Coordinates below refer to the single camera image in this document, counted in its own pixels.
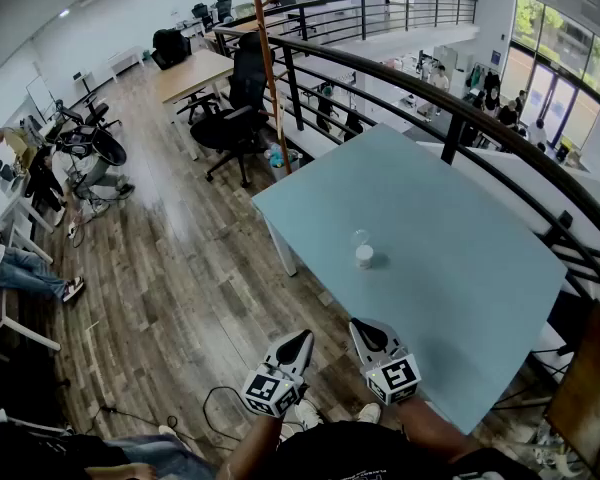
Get black backpack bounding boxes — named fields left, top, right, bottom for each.
left=151, top=27, right=192, bottom=72

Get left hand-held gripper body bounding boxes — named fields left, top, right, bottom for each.
left=240, top=361, right=310, bottom=419

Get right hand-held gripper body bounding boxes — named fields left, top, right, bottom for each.
left=360, top=351, right=422, bottom=407

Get wooden coat rack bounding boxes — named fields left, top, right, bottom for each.
left=247, top=0, right=294, bottom=175

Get white whiteboard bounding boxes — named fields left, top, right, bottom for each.
left=24, top=74, right=57, bottom=122

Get person's right forearm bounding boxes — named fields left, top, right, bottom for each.
left=398, top=395, right=481, bottom=464

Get wooden clothes hanger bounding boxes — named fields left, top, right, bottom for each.
left=273, top=91, right=289, bottom=142

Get light wooden desk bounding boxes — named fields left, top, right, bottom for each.
left=152, top=47, right=236, bottom=162

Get brown wooden board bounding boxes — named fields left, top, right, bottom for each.
left=543, top=298, right=600, bottom=477

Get grey bin of bottles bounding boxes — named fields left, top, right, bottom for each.
left=263, top=142, right=304, bottom=183

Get person's white right shoe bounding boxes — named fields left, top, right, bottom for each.
left=355, top=401, right=383, bottom=425

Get person's left forearm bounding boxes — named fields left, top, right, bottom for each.
left=218, top=411, right=287, bottom=480

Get glass entrance doors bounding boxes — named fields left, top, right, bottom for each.
left=499, top=0, right=600, bottom=152

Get white desk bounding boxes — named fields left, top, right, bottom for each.
left=106, top=46, right=147, bottom=84

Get black metal railing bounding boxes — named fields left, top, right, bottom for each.
left=212, top=0, right=600, bottom=314

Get person's black shirt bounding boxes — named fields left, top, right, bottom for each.
left=274, top=420, right=544, bottom=480

